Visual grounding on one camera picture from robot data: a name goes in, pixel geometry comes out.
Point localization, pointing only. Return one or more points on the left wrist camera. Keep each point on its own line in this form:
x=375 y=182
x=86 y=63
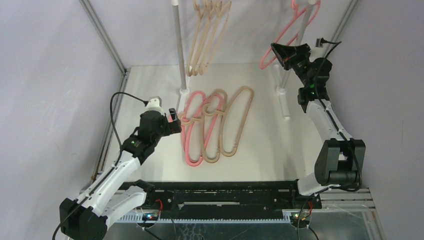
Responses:
x=155 y=104

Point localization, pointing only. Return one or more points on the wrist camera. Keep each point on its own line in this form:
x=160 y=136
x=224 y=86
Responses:
x=155 y=104
x=318 y=50

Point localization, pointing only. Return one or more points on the left circuit board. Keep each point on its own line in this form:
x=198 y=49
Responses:
x=149 y=219

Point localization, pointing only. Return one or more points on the right white rack foot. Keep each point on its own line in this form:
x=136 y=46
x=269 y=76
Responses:
x=282 y=94

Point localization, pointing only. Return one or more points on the aluminium frame post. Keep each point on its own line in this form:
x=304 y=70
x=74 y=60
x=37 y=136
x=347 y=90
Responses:
x=103 y=34
x=342 y=24

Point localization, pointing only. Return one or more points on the left grey rack pole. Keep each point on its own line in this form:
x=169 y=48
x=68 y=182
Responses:
x=179 y=42

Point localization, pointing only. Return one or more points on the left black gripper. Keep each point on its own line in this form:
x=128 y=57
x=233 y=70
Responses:
x=171 y=127

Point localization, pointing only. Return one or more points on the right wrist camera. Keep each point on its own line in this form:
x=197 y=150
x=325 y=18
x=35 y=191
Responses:
x=318 y=50

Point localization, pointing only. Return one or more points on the right grey rack pole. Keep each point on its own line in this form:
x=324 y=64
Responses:
x=299 y=37

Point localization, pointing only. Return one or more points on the circuit board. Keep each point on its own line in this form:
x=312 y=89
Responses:
x=301 y=221
x=149 y=219

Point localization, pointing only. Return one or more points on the right circuit board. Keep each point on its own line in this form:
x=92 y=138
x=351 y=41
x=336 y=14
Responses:
x=301 y=221

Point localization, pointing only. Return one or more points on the right aluminium frame post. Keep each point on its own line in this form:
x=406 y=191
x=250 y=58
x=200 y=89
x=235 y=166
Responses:
x=342 y=24

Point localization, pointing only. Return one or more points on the grey rack pole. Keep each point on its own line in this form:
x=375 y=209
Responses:
x=179 y=42
x=299 y=37

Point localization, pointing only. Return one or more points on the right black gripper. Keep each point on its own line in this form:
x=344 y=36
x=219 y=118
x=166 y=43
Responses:
x=299 y=55

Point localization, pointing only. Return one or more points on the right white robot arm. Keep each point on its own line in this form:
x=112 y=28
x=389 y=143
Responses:
x=340 y=161

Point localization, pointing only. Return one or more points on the left aluminium frame post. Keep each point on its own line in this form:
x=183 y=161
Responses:
x=103 y=34

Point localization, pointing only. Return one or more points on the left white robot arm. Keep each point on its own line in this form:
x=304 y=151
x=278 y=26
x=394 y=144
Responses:
x=93 y=212

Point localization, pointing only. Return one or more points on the beige hanger middle table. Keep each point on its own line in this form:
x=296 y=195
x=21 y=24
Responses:
x=238 y=132

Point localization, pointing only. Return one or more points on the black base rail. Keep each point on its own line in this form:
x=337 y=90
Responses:
x=228 y=200

